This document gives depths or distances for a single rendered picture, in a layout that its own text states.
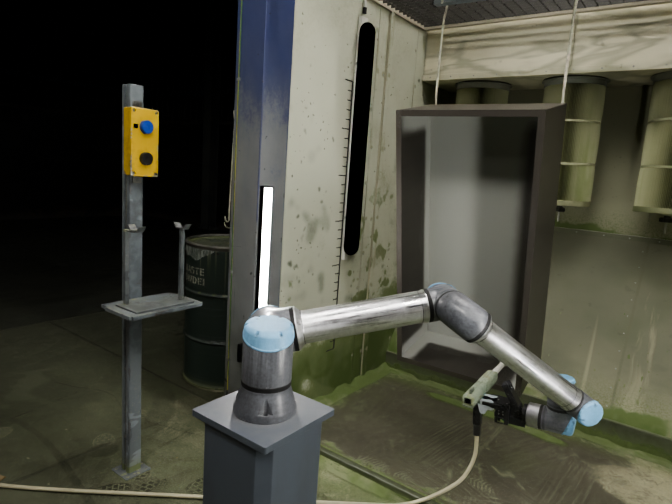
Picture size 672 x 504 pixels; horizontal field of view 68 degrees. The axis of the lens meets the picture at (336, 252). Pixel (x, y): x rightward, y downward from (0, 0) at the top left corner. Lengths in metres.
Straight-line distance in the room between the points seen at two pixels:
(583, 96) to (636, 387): 1.61
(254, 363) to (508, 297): 1.48
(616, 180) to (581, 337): 0.98
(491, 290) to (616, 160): 1.32
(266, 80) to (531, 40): 1.63
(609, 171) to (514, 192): 1.20
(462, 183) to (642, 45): 1.20
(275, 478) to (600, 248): 2.57
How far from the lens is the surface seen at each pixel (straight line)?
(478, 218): 2.51
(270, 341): 1.45
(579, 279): 3.42
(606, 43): 3.20
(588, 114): 3.24
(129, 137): 2.10
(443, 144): 2.51
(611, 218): 3.53
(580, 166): 3.22
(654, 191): 3.10
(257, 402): 1.52
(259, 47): 2.37
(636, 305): 3.34
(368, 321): 1.67
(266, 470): 1.51
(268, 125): 2.34
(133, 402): 2.40
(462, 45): 3.45
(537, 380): 1.80
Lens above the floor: 1.37
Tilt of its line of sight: 9 degrees down
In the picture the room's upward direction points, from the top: 4 degrees clockwise
